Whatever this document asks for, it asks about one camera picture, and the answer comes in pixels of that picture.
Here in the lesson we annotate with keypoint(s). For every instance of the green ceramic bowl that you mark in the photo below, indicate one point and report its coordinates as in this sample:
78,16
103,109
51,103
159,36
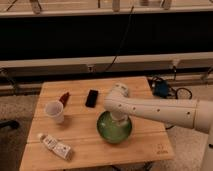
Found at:
112,131

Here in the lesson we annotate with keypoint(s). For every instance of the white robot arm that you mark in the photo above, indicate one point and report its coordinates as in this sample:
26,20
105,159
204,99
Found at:
192,114

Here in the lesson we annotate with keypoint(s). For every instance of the black phone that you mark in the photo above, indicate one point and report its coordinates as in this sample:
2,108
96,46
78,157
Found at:
91,98

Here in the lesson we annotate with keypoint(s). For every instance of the dark red packet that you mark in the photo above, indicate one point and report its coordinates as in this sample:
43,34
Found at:
64,98

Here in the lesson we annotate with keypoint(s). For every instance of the blue device on floor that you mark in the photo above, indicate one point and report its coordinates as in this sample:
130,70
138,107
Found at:
160,87

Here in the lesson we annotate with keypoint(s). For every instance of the white plastic cup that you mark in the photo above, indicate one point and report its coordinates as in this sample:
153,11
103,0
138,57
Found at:
54,110

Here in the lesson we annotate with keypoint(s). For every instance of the wooden folding table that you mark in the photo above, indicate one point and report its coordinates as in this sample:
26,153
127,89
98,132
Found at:
148,141

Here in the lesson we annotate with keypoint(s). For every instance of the white squeeze bottle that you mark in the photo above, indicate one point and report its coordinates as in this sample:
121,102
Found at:
60,149

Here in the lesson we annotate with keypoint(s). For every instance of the black chair base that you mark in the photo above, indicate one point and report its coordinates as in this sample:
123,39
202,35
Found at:
10,123

